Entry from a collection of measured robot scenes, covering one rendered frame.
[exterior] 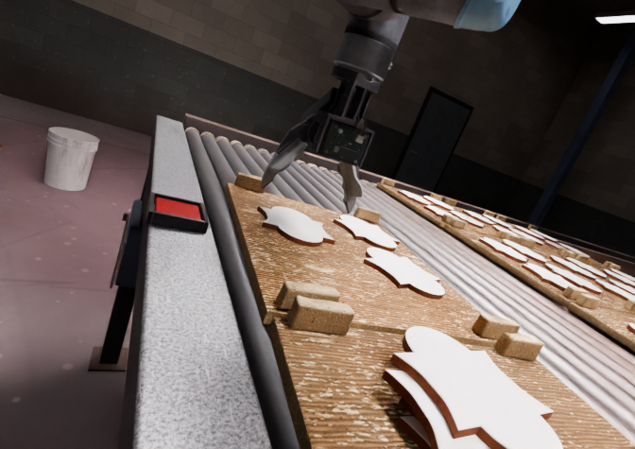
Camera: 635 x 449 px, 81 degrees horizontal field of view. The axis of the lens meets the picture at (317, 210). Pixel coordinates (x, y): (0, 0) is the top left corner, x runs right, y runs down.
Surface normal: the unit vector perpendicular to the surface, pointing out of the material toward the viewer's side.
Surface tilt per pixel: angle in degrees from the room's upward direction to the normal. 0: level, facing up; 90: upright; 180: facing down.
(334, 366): 0
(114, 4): 90
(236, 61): 90
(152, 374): 0
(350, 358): 0
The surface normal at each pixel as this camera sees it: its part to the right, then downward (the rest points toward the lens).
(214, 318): 0.35, -0.90
